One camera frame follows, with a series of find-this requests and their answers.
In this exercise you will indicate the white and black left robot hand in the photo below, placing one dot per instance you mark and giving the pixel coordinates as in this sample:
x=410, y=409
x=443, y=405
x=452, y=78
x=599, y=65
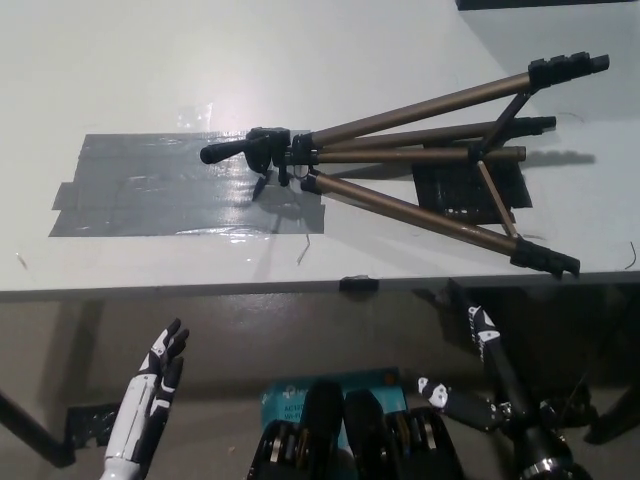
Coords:
x=137, y=405

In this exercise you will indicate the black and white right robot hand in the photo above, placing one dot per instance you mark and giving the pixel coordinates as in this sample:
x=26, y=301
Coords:
x=517, y=400

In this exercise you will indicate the grey duct tape patch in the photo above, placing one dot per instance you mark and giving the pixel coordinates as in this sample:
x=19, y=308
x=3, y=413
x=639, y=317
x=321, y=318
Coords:
x=150, y=190

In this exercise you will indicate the black floor stand base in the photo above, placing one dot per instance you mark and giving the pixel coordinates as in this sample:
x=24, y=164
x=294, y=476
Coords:
x=575, y=415

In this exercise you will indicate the teal printed box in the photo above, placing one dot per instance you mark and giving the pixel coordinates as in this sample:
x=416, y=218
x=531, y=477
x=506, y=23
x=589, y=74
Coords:
x=280, y=397

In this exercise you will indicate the small black table clip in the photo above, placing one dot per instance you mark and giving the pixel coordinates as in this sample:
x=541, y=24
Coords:
x=358, y=283

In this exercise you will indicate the bronze and black camera tripod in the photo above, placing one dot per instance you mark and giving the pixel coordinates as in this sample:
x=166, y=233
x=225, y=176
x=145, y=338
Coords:
x=265, y=145

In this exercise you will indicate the black table leg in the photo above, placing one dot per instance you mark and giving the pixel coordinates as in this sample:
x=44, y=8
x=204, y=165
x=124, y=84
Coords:
x=30, y=425
x=617, y=407

